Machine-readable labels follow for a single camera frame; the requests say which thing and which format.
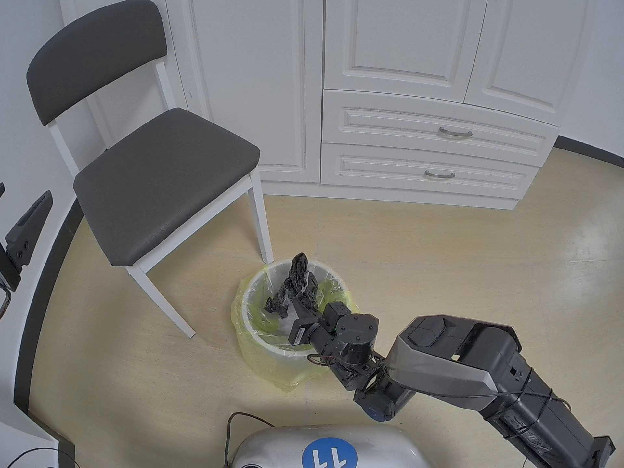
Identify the black plastic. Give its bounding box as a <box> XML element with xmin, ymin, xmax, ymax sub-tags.
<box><xmin>263</xmin><ymin>252</ymin><xmax>320</xmax><ymax>320</ymax></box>

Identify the yellow plastic bag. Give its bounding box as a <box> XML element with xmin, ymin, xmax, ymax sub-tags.
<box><xmin>230</xmin><ymin>260</ymin><xmax>359</xmax><ymax>393</ymax></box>

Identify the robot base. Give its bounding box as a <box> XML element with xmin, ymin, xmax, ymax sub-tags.
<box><xmin>234</xmin><ymin>424</ymin><xmax>432</xmax><ymax>468</ymax></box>

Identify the white chair with grey cushions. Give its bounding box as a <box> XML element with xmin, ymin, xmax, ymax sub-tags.
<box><xmin>27</xmin><ymin>0</ymin><xmax>274</xmax><ymax>339</ymax></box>

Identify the white trash bin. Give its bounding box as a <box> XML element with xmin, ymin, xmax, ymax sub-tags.
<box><xmin>242</xmin><ymin>259</ymin><xmax>356</xmax><ymax>360</ymax></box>

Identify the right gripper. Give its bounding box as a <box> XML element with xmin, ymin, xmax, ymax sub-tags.
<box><xmin>288</xmin><ymin>316</ymin><xmax>343</xmax><ymax>356</ymax></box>

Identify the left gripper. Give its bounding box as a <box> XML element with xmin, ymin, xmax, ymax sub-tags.
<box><xmin>0</xmin><ymin>182</ymin><xmax>54</xmax><ymax>292</ymax></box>

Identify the white wardrobe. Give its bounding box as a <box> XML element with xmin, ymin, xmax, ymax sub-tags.
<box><xmin>56</xmin><ymin>0</ymin><xmax>593</xmax><ymax>209</ymax></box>

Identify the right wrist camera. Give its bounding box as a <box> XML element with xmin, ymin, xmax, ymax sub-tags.
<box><xmin>324</xmin><ymin>303</ymin><xmax>353</xmax><ymax>331</ymax></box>

